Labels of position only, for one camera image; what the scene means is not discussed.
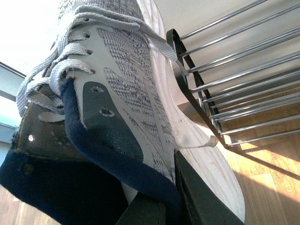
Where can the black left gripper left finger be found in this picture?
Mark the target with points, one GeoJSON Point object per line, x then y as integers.
{"type": "Point", "coordinates": [144, 211]}

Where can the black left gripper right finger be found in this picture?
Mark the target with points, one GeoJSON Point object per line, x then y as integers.
{"type": "Point", "coordinates": [200, 206]}

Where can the black metal shoe rack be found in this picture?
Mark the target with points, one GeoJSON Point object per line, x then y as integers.
{"type": "Point", "coordinates": [239, 67]}

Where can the grey knit sneaker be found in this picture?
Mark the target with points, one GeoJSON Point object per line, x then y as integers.
{"type": "Point", "coordinates": [99, 125]}

